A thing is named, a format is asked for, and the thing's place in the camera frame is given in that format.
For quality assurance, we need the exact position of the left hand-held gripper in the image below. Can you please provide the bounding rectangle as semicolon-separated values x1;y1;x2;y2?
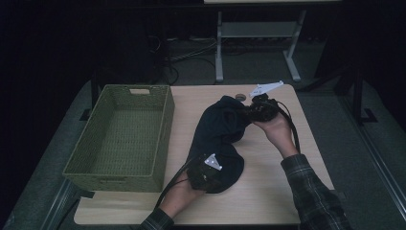
186;153;224;195

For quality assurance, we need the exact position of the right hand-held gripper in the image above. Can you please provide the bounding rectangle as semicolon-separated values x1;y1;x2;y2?
247;80;285;123

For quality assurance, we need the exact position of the navy cloth white fishbone print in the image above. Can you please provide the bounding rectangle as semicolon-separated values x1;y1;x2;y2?
186;95;253;195

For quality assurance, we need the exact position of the green woven basket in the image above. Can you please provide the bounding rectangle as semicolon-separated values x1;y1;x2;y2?
62;83;176;194

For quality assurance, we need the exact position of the person's right hand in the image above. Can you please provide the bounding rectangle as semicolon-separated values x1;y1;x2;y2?
253;111;300;159

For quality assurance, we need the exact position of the person's left hand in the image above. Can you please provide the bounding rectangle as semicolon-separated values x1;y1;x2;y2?
158;180;205;219

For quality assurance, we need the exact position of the black metal stand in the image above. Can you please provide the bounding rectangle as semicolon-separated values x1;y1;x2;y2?
79;70;101;122
303;58;379;127

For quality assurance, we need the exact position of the left hand-held gripper black cable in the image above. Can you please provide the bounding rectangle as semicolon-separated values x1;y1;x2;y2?
153;157;196;210

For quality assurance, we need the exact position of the hand-held gripper black cable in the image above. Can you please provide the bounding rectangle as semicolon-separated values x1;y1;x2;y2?
153;157;196;210
276;101;302;153

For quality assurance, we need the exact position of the right hand-held gripper black cable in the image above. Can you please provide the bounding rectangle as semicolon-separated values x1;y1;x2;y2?
276;101;302;153

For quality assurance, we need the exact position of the white metal desk frame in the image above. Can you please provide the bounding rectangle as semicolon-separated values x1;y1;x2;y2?
203;0;343;83

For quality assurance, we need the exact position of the tangle of floor cables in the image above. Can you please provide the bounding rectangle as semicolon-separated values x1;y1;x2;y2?
147;34;218;86

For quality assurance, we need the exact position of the aluminium floor rail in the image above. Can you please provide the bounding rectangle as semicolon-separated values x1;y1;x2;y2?
337;94;406;222

